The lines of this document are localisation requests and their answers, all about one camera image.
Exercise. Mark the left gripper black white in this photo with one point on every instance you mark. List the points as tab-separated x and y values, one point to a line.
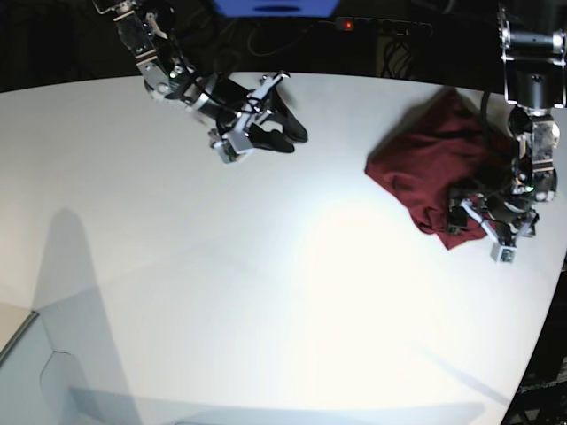
503	219

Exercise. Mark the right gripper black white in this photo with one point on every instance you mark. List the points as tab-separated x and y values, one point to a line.
234	108

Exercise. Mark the dark red long-sleeve t-shirt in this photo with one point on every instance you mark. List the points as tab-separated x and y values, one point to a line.
442	148

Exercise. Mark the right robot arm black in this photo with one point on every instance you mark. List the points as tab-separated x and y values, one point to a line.
147	30

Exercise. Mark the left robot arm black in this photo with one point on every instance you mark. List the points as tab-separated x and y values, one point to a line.
533	52

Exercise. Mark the black power strip red light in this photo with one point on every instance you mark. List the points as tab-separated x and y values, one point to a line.
395	27

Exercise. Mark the blue box at table back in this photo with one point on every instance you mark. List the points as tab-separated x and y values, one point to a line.
276	8

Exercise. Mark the black OpenArm labelled case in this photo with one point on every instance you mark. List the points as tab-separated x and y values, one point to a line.
541	395

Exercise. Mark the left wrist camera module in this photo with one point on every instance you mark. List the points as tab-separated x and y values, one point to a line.
502	253

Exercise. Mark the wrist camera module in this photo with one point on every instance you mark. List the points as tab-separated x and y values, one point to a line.
234	147
502	253

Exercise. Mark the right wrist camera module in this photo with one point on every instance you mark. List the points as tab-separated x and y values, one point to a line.
234	147

